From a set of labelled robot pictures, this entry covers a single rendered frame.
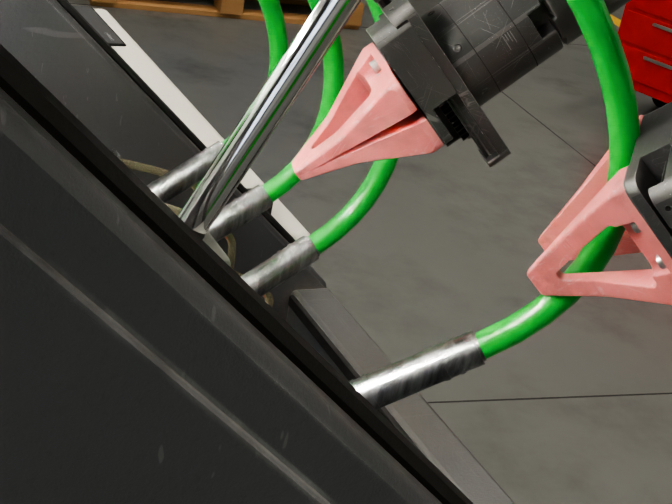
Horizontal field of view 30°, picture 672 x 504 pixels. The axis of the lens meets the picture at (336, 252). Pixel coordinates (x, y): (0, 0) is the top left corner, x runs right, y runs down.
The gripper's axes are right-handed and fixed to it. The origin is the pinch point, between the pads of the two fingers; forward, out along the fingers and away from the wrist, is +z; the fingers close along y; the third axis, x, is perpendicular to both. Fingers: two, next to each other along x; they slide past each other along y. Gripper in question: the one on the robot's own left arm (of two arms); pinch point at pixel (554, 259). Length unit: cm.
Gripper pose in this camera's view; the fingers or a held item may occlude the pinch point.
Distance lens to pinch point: 61.5
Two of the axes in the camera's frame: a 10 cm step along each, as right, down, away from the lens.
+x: 6.0, 7.5, 2.7
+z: -7.3, 3.9, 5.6
